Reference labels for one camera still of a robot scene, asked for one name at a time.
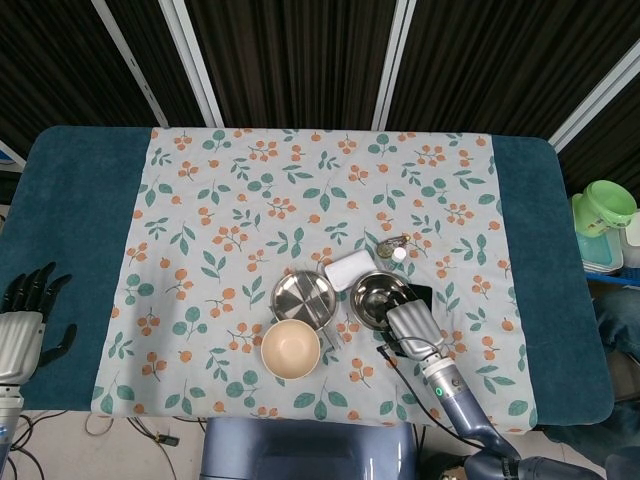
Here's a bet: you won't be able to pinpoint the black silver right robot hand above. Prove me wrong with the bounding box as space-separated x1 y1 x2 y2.
372 287 447 362

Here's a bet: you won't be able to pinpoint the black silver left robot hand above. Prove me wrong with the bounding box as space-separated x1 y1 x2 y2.
0 261 79 386

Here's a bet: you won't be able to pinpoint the silver steel bowl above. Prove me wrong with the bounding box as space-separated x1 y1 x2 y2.
348 270 414 330

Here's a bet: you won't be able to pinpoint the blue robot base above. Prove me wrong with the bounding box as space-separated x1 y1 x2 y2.
199 417 419 480

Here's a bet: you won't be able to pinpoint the cream ceramic bowl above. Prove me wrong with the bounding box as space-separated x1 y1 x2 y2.
260 318 322 381

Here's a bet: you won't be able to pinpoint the white rectangular case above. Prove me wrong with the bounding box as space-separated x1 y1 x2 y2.
323 249 376 293

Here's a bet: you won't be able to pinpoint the black fabric object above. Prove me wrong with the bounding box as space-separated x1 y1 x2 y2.
423 452 471 480

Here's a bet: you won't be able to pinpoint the teal table cover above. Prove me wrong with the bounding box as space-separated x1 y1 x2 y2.
0 124 619 426

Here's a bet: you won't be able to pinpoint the white blue board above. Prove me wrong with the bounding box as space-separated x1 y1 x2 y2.
0 139 27 174

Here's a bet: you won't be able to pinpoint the floral tablecloth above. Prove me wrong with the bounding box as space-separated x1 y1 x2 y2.
91 127 539 435

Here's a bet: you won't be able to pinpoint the translucent teal storage box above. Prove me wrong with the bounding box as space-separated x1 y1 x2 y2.
577 230 625 276

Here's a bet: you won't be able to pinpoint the blue denim trouser leg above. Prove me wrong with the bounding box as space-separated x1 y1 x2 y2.
593 286 640 362

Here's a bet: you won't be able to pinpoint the green plastic bucket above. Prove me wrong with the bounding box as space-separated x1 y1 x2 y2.
571 179 639 239

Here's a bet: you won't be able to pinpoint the white plastic container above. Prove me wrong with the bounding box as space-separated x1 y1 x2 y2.
618 211 640 267

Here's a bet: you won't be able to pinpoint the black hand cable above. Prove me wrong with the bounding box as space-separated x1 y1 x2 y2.
375 342 484 447

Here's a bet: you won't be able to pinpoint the steel pan with folding handle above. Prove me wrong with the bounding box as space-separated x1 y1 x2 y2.
270 270 345 352

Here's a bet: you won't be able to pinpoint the black floor cables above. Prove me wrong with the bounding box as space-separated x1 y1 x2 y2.
4 409 209 480

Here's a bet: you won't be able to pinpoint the white aluminium frame post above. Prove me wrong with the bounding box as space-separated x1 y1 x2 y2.
158 0 225 129
370 0 418 132
91 0 170 127
546 43 640 153

